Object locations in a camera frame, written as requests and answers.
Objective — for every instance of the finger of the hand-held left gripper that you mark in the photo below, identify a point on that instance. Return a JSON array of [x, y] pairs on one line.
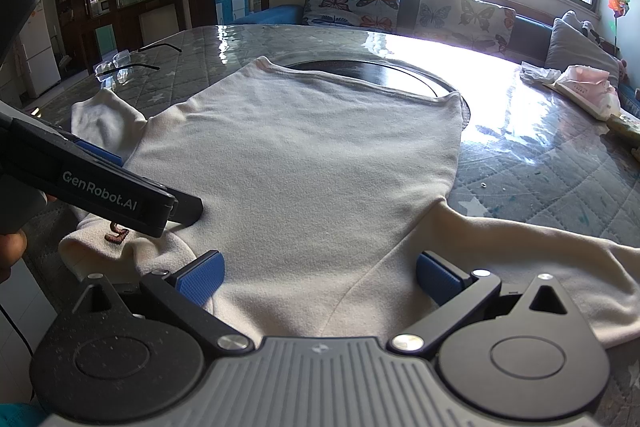
[[100, 153], [187, 208]]

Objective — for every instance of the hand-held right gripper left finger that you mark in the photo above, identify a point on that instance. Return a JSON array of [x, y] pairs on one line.
[[202, 279]]

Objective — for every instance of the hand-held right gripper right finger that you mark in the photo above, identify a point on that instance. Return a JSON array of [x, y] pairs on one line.
[[437, 279]]

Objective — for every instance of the white shirt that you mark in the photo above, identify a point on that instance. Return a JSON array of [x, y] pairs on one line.
[[300, 157]]

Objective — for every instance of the person's left hand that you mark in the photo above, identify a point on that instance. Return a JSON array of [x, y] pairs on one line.
[[10, 252]]

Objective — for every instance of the clear eyeglasses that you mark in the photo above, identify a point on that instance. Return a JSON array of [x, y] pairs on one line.
[[106, 69]]

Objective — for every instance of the white refrigerator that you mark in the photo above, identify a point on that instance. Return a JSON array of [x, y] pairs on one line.
[[37, 52]]

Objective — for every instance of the dark wooden console table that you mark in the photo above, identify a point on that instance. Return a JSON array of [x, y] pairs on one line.
[[150, 2]]

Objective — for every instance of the teal cabinet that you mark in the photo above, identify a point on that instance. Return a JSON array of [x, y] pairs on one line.
[[232, 4]]

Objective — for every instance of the black round turntable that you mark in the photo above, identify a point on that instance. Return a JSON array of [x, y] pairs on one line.
[[360, 72]]

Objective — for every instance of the person's teal clothing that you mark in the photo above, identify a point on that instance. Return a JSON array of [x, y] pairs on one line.
[[17, 414]]

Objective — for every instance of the pink tissue packet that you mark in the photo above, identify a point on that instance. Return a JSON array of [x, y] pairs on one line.
[[585, 87]]

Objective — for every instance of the butterfly print cushion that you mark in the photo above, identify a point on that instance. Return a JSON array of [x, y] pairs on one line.
[[465, 19], [350, 9]]

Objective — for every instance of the grey pillow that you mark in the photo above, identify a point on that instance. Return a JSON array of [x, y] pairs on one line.
[[570, 42]]

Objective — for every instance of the black and white plush toy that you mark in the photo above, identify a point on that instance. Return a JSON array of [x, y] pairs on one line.
[[595, 33]]

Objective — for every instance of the colourful pinwheel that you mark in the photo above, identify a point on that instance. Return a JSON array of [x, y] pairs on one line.
[[617, 3]]

